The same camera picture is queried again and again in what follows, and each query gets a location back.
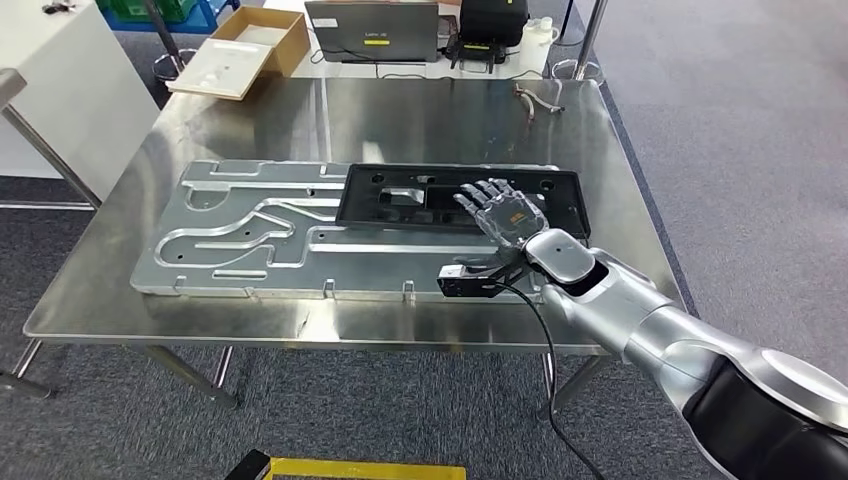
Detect white tray with tan rim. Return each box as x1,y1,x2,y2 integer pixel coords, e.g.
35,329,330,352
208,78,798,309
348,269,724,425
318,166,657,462
165,37,275,103

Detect black post chrome base stanchion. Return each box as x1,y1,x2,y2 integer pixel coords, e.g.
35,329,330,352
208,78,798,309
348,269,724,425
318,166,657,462
141,0,201,85

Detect metal pliers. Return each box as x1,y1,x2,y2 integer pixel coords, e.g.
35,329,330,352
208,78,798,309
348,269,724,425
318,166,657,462
512,82,567,121

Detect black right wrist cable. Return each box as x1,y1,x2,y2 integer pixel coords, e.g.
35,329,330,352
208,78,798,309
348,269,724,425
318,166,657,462
493,280,608,480

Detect black bag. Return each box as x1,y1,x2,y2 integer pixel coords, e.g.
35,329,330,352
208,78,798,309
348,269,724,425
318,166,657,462
458,0,532,48

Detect black router with antennas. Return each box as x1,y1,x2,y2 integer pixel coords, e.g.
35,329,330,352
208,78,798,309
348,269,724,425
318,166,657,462
444,33,509,75

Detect grey metal fixture plate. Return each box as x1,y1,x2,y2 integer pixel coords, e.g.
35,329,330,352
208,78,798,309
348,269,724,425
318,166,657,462
129,158,579,305

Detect robot's black left foot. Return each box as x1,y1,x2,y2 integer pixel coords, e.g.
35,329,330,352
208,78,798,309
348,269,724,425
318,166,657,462
223,449,272,480

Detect black plastic panel part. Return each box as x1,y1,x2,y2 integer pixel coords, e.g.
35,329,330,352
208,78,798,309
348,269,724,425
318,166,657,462
335,163,593,242

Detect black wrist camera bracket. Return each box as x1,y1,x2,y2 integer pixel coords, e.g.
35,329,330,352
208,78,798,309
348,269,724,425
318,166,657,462
436,261,539,300

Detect stainless steel workbench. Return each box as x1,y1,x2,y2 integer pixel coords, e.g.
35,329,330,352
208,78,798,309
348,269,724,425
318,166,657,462
0,76,685,423

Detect open cardboard box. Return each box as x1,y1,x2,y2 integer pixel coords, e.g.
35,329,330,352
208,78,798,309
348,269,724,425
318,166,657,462
210,5,313,80

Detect yellow floor tape square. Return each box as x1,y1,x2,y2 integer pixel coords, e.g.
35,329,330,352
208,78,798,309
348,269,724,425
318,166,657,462
267,456,469,480

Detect silver stanchion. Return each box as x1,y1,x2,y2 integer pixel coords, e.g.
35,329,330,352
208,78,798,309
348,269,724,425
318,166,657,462
549,0,610,88

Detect white plastic bottle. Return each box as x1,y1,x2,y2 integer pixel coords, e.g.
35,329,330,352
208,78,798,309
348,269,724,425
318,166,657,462
517,16,562,75

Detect green plastic crate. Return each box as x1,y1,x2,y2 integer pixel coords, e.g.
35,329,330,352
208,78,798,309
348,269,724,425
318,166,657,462
95,0,151,22
152,0,201,24

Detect grey laptop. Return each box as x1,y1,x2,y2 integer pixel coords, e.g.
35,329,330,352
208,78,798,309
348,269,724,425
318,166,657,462
304,0,441,66

